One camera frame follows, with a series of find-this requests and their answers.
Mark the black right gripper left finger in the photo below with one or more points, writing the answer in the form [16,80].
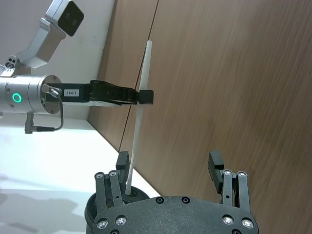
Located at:
[109,190]

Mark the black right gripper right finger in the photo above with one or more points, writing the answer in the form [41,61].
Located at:
[229,190]

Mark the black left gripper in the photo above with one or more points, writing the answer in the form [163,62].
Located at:
[83,93]

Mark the white translucent drinking straw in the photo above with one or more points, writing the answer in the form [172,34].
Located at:
[146,63]

